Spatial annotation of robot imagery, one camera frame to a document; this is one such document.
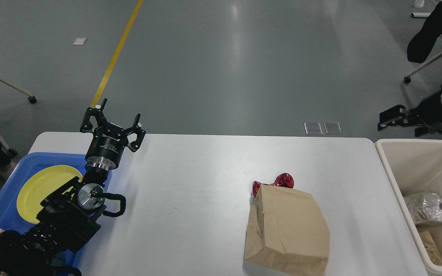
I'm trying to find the red foil wrapper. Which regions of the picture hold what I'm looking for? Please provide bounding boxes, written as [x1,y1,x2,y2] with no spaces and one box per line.
[251,173,294,198]

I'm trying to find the beige plastic bin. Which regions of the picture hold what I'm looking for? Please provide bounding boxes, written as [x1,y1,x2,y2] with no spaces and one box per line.
[375,139,442,276]

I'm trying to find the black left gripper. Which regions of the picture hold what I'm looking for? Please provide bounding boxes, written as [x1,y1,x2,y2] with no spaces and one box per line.
[79,98,146,171]

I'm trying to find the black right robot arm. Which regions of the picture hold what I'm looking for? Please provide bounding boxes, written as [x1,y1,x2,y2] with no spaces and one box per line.
[377,85,442,137]

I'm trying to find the blue plastic tray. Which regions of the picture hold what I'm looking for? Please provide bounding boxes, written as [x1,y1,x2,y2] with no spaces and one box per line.
[0,152,114,276]

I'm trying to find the brown paper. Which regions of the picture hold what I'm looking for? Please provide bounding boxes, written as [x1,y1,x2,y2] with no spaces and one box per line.
[419,230,442,266]

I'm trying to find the yellow plastic plate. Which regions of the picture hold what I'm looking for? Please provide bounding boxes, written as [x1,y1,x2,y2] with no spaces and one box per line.
[16,165,82,224]

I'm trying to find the aluminium foil sheet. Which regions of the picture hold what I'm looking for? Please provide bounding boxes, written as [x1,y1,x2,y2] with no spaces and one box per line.
[403,192,442,227]

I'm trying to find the brown paper bag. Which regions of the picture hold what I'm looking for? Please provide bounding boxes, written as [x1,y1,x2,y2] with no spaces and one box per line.
[244,185,330,276]

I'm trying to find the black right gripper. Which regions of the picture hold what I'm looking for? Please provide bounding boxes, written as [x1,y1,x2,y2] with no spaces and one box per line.
[378,91,442,138]

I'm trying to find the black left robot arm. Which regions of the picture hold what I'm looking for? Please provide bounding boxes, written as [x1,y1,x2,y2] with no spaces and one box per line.
[0,99,146,276]

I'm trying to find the metal floor plate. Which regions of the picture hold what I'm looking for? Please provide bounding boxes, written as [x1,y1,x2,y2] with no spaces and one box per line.
[303,122,343,136]

